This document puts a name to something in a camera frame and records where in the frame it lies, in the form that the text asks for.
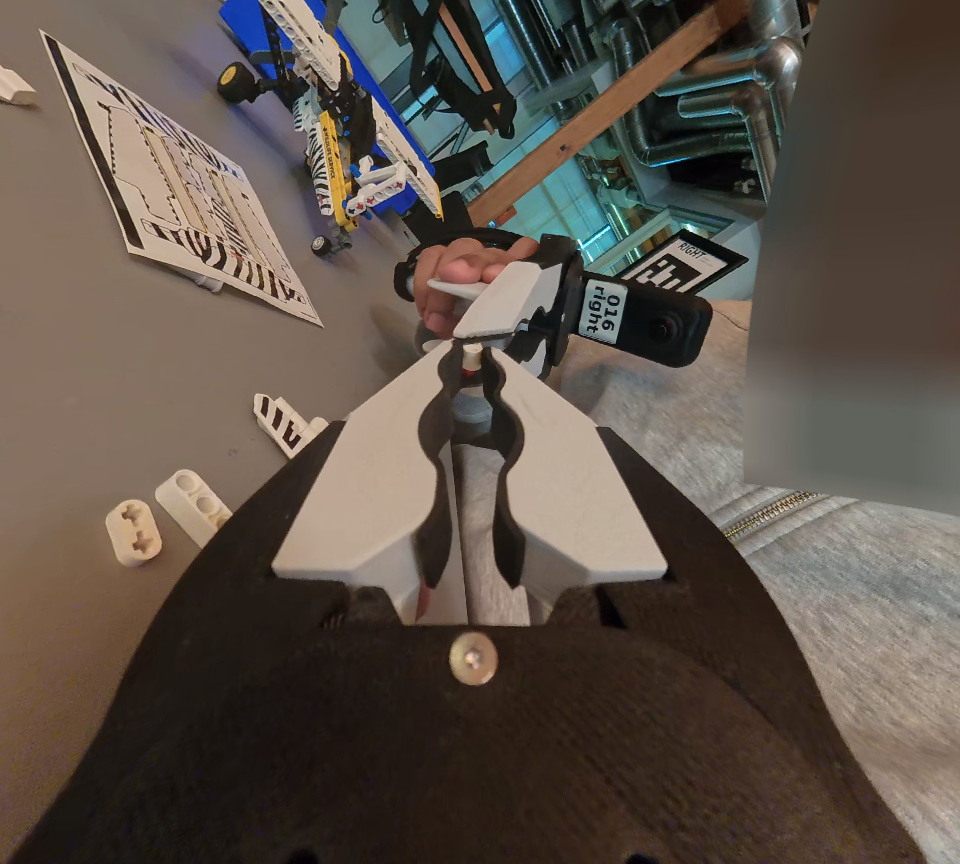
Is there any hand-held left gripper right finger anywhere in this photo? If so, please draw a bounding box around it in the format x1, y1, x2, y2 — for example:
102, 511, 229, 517
480, 345, 669, 626

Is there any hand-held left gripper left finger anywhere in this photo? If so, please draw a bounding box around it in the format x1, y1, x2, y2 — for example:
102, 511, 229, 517
271, 342, 468, 626

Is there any zebra panel lego assembly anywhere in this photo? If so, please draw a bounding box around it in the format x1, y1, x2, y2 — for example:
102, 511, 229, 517
252, 393, 331, 461

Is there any white five-hole lego beam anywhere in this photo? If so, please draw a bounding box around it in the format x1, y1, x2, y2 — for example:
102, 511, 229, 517
154, 470, 235, 550

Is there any white two-hole lego connector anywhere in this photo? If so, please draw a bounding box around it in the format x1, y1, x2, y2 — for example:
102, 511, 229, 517
105, 498, 165, 568

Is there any white yellow lego plane model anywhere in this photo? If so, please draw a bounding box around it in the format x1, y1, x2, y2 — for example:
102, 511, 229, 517
187, 0, 445, 257

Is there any person's right hand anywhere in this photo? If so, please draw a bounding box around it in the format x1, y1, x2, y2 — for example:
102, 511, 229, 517
412, 239, 541, 340

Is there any wooden ceiling beam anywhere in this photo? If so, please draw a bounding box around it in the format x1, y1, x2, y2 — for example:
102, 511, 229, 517
463, 0, 852, 229

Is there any zebra striped sticker sheet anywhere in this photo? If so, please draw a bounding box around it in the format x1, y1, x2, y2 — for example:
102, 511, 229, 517
39, 30, 325, 329

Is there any person's grey hoodie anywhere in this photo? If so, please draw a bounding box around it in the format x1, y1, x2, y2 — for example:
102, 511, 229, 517
555, 294, 960, 864

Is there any blue plastic bin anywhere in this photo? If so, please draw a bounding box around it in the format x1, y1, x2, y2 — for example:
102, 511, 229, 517
219, 0, 438, 220

